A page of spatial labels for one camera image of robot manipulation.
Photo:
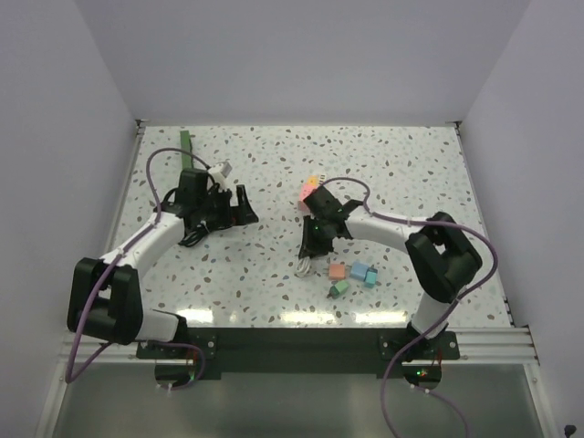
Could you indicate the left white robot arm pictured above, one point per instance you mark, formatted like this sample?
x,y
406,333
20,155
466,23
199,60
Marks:
x,y
106,295

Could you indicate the pink cube charger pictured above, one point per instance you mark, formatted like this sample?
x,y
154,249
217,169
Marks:
x,y
308,187

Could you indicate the green plug cube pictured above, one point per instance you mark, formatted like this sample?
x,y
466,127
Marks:
x,y
338,289

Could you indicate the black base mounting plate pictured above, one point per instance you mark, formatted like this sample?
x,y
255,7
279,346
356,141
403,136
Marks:
x,y
278,350

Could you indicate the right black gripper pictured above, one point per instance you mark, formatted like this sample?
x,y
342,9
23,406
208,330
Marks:
x,y
309,245

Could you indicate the salmon plug cube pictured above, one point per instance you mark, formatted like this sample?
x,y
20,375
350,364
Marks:
x,y
337,272

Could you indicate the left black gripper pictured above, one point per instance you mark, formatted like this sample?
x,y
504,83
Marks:
x,y
240,215

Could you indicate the teal plug cube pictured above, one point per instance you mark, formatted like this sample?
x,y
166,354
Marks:
x,y
370,279

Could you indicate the green power strip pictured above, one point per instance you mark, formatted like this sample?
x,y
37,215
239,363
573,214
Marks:
x,y
187,149

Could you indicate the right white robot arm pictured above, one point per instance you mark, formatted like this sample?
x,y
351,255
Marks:
x,y
443,258

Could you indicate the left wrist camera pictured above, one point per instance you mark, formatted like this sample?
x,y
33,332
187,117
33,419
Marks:
x,y
220,172

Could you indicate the blue plug cube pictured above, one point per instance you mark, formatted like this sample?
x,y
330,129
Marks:
x,y
359,271

